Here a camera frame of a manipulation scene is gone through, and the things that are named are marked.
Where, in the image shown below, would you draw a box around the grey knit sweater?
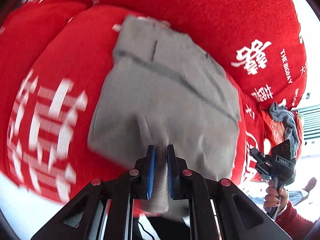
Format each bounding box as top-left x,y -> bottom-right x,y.
88,15 -> 240,220

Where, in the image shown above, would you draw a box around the red sleeve right forearm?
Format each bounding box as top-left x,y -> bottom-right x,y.
276,202 -> 316,240

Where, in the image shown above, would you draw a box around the person's right hand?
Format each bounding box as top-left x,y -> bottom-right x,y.
264,181 -> 289,212

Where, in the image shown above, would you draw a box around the red embroidered pillow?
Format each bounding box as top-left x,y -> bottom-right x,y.
262,111 -> 304,160

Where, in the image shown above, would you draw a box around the grey crumpled cloth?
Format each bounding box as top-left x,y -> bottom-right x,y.
269,102 -> 300,158

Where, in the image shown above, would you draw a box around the person's dark trouser legs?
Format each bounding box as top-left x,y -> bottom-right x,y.
132,214 -> 191,240

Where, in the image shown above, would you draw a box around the red wedding print blanket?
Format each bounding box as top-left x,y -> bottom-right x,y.
1,0 -> 306,203

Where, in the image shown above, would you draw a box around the black cable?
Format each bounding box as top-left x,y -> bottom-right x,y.
137,219 -> 156,240

